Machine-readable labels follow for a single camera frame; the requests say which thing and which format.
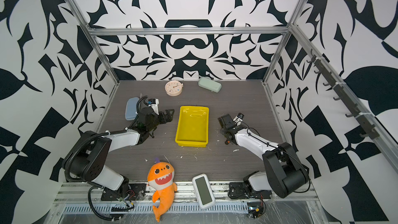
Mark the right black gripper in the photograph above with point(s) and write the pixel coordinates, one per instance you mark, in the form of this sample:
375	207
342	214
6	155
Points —
223	131

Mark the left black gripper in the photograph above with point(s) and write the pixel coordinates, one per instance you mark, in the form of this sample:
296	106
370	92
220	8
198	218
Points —
169	118

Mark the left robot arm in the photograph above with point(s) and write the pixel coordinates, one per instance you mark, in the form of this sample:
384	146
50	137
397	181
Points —
86	160

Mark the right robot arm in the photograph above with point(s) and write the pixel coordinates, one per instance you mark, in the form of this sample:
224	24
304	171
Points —
284	173

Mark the yellow plastic bin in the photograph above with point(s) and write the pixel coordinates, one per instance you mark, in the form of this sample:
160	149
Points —
193	123

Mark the green pencil case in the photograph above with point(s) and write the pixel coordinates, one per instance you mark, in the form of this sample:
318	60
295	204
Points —
209	84

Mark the orange shark plush toy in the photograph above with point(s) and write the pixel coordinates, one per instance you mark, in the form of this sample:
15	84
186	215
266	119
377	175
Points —
161	179

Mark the white digital clock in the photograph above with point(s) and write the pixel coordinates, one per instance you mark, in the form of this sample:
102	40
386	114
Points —
203	191

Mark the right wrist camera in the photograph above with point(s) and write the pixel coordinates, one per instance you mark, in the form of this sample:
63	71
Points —
239	118

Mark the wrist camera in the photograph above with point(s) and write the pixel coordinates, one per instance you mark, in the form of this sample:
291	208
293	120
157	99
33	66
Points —
239	118
153	103

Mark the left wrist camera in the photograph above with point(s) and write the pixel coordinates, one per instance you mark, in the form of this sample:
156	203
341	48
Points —
153	103

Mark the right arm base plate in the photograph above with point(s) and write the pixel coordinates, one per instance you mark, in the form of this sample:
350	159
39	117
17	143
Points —
241	190

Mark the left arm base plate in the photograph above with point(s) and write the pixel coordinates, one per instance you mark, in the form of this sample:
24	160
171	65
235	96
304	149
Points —
131	192

